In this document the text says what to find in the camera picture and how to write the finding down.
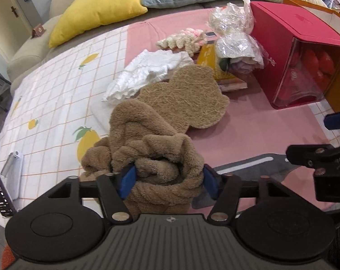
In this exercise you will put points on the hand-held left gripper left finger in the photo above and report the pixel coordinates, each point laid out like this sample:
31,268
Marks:
126,181

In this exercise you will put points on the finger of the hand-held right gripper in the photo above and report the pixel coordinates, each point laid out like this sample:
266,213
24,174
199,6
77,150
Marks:
337,120
305,153

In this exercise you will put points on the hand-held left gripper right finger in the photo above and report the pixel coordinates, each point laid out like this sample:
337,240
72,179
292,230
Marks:
210,182

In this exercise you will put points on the brown fluffy towel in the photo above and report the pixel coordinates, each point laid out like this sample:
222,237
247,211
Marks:
147,146

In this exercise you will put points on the pink and white crochet hat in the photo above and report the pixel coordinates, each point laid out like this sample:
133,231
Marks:
178,40

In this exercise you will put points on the orange paper bag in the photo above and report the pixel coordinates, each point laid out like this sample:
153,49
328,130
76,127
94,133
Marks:
339,95

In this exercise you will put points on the pink printed cloth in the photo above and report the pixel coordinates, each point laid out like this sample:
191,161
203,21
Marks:
257,123

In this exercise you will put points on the bear-shaped coir mat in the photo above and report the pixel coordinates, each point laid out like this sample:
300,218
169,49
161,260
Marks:
187,95

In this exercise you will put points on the brown flat box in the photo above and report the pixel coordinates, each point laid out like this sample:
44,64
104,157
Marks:
233,85

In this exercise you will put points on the red box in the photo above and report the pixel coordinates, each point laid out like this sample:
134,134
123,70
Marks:
277,28

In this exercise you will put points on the white handheld device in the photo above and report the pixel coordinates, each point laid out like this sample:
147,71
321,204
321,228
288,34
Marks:
15,174

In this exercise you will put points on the white ruffled cloth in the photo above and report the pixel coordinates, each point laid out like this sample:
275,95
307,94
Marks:
141,70

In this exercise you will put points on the lemon print grid blanket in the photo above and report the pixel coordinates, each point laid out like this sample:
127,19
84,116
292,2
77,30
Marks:
60,90

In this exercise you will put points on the clear bag with pink flower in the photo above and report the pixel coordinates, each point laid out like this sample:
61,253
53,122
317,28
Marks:
240,50

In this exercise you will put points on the yellow packet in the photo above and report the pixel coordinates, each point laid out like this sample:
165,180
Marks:
208,56

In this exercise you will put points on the clear bag with cream plush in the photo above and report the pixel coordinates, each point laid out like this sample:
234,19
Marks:
232,17

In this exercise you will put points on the beige sofa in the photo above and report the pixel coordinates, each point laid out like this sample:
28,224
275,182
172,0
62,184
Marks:
26,47

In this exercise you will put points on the yellow pillow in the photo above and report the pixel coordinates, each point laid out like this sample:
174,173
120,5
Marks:
102,11

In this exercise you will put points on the small brown holder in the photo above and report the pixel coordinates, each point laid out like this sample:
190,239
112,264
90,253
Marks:
38,31

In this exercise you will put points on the cream door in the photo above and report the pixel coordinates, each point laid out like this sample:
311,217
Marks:
6,19

